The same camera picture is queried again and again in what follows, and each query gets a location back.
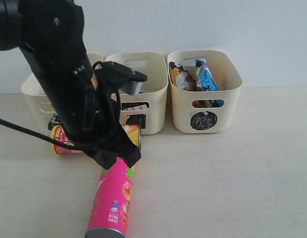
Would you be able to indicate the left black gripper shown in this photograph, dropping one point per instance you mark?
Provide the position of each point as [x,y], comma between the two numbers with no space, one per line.
[95,130]

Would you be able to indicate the blue white milk carton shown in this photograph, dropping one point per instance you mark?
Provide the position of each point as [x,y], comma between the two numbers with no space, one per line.
[135,106]

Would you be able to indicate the pink Lays chips can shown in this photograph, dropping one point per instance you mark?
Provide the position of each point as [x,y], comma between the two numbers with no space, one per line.
[109,214]

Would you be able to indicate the orange snack bag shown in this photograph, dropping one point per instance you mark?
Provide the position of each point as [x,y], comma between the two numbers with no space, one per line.
[181,77]

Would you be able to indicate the blue instant noodle packet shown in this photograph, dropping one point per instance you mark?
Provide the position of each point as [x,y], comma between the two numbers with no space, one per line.
[205,82]

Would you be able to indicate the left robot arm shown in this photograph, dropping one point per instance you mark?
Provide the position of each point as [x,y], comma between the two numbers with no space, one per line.
[49,33]

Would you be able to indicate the middle cream plastic bin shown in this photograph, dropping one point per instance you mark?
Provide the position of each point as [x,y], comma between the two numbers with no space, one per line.
[153,91]

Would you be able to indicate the cream plastic bin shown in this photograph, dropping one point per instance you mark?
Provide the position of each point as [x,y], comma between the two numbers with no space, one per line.
[153,91]
[205,112]
[34,99]

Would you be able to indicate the left cream plastic bin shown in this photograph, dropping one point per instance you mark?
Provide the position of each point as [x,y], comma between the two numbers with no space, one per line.
[34,99]

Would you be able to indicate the right cream plastic bin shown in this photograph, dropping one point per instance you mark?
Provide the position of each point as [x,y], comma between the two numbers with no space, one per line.
[205,112]

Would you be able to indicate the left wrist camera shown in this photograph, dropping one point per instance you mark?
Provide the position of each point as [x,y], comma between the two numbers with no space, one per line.
[114,76]

